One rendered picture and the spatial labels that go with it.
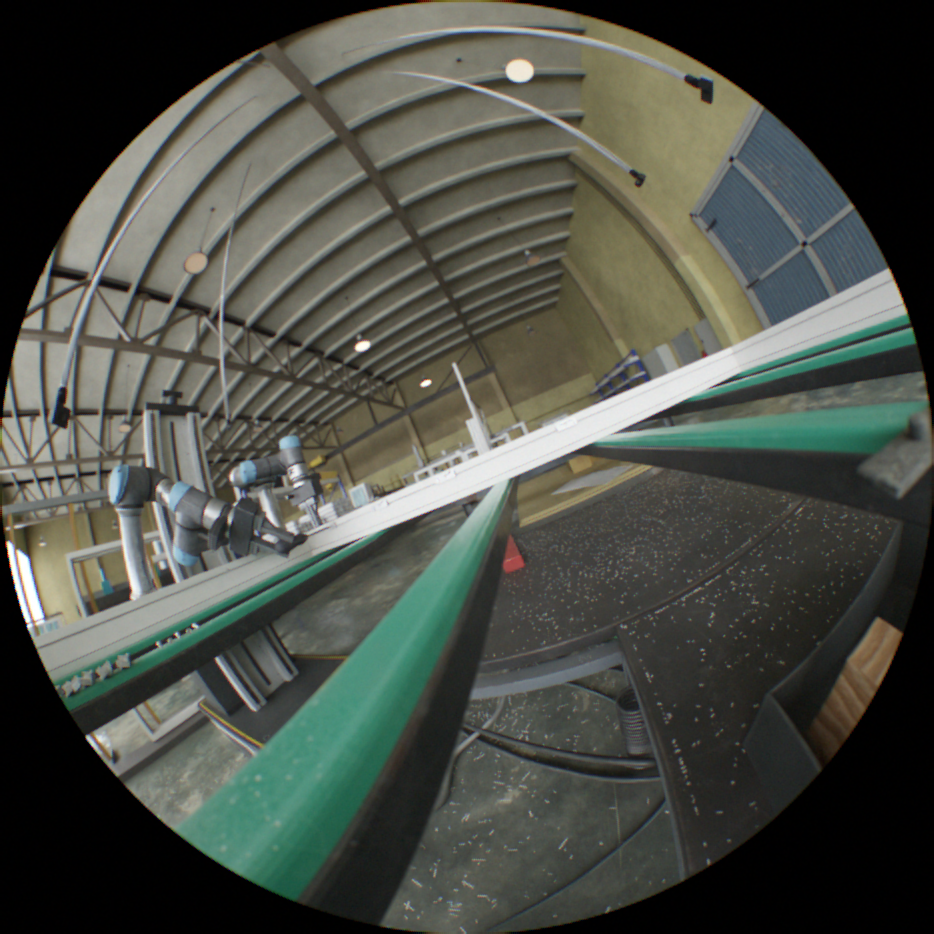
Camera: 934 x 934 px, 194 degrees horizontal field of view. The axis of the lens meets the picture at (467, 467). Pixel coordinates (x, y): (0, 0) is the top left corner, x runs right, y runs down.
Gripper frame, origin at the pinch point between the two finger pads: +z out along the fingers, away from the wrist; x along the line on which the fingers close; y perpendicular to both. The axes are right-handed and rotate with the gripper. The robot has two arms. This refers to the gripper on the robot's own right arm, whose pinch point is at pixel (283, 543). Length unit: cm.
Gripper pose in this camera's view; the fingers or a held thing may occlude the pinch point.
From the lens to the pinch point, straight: 70.2
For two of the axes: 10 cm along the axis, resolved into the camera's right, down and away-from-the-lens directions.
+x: -4.9, 8.6, 1.5
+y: -3.6, -3.6, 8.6
